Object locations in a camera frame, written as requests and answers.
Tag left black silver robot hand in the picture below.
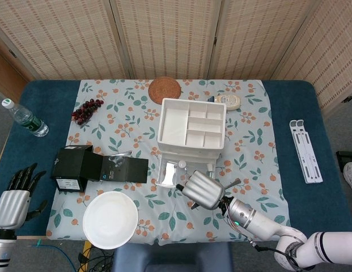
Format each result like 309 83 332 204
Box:
0 163 49 231

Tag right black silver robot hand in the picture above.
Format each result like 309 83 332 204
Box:
175 169 225 211

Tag blue padded robot base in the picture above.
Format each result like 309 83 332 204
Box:
112 242 234 272

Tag white drawer organizer box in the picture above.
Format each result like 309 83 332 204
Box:
156 97 227 168

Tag open black cardboard box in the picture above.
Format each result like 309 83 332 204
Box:
50 144 149 194

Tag black plastic tray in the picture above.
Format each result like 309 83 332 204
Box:
336 151 352 168

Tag beige round tape measure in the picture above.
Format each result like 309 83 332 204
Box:
214 95 241 111

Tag clear water bottle green label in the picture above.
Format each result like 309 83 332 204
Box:
1 98 49 138

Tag white round plate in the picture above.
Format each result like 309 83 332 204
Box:
82 190 139 250

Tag floral patterned tablecloth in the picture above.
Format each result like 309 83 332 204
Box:
45 78 294 246

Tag white folding laptop stand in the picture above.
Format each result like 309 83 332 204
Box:
289 119 325 184

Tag dark red grape bunch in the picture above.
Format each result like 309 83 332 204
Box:
71 98 105 125

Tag white sneaker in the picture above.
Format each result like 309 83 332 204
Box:
342 162 352 199

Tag woven bamboo folding screen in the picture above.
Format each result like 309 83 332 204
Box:
0 0 352 110

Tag blue floor cable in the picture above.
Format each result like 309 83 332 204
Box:
32 239 80 272

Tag black floor cables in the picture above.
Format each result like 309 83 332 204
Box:
78 246 114 272

